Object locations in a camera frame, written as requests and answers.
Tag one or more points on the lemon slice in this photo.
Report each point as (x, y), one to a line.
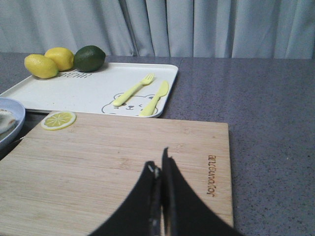
(58, 120)

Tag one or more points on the rear yellow lemon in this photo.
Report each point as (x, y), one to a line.
(63, 57)

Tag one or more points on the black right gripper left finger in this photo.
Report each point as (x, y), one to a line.
(140, 213)

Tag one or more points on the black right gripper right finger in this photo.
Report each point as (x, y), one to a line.
(184, 212)

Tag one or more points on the yellow lemon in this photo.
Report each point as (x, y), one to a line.
(41, 66)
(63, 57)

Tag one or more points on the front yellow lemon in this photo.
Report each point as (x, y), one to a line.
(41, 66)

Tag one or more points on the green lime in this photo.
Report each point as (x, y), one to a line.
(89, 58)

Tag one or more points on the grey curtain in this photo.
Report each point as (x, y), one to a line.
(281, 29)

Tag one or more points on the wooden cutting board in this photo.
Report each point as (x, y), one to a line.
(67, 182)

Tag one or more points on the yellow plastic knife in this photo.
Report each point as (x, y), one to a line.
(150, 108)

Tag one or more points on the light blue plate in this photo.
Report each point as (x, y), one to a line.
(19, 113)

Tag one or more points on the white rectangular tray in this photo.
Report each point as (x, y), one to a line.
(93, 92)

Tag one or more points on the yellow plastic fork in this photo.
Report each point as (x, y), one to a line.
(131, 91)

